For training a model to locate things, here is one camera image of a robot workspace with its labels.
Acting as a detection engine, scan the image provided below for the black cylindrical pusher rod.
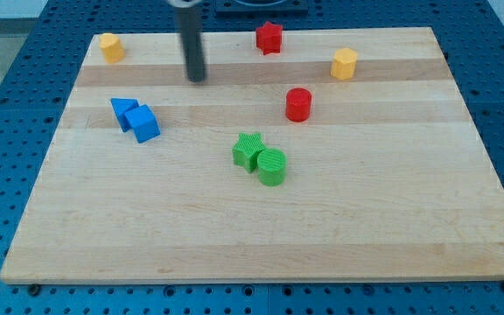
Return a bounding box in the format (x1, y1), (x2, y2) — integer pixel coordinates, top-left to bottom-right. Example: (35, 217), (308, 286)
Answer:
(174, 3), (207, 82)

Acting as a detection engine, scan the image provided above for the red star block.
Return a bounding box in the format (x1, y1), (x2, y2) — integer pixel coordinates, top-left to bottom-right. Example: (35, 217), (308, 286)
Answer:
(255, 21), (284, 55)

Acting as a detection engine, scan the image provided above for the yellow heart block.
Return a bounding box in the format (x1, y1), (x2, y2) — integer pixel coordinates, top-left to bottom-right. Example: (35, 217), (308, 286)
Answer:
(99, 32), (125, 64)

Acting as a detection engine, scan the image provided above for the green star block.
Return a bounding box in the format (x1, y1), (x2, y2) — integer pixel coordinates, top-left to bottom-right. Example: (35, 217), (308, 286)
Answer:
(232, 133), (266, 173)

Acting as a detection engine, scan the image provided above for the blue triangle block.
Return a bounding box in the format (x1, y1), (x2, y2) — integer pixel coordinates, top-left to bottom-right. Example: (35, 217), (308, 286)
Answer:
(110, 98), (139, 132)

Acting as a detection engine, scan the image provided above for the blue cube block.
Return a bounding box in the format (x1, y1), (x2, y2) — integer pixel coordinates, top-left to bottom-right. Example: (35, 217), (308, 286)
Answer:
(125, 104), (161, 143)

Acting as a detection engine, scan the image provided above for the red cylinder block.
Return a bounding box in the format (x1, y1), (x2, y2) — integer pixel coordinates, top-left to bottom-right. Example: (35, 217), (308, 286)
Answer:
(285, 87), (312, 122)

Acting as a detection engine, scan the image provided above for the yellow hexagon block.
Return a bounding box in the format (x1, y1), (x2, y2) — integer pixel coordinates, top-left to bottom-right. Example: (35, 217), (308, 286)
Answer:
(331, 48), (358, 80)

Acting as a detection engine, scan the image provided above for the green cylinder block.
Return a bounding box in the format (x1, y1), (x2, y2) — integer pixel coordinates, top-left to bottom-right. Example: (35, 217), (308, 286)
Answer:
(257, 148), (287, 186)

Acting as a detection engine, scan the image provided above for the wooden board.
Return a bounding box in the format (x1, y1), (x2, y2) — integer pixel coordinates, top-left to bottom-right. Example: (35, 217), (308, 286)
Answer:
(0, 27), (504, 284)

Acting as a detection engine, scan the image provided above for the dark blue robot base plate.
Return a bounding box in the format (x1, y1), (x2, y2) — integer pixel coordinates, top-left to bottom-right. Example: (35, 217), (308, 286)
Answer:
(213, 0), (309, 18)

